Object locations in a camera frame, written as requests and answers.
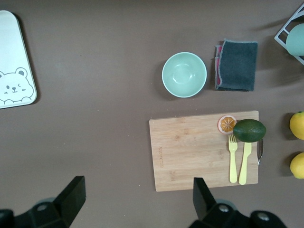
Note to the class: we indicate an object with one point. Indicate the pale green cup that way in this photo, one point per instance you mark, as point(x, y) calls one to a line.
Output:
point(295, 40)

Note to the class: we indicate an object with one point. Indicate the yellow plastic fork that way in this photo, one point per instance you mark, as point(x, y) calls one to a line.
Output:
point(233, 161)

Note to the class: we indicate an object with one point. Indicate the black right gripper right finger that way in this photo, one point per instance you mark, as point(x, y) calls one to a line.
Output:
point(204, 202)

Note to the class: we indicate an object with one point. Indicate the grey folded cloth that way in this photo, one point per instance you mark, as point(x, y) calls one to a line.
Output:
point(238, 66)

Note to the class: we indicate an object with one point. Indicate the dark green avocado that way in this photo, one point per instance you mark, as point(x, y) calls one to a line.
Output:
point(249, 130)

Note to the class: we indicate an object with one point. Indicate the yellow plastic knife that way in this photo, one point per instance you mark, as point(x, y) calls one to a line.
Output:
point(244, 166)

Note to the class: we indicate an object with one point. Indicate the wooden cutting board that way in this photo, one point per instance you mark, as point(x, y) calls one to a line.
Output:
point(190, 147)

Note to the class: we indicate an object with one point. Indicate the pale green bowl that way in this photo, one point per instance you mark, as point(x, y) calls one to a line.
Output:
point(184, 75)

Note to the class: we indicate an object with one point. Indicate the cream bear print tray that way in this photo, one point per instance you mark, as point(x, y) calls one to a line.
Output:
point(12, 47)

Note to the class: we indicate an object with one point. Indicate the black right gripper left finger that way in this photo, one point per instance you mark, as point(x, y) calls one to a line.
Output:
point(71, 197)

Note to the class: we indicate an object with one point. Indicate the pink folded cloth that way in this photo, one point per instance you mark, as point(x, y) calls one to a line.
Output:
point(218, 69)

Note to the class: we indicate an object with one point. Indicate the yellow lemon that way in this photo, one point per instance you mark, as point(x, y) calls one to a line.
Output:
point(298, 165)
point(297, 125)

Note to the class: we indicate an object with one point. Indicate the orange slice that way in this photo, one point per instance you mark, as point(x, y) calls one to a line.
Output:
point(225, 124)

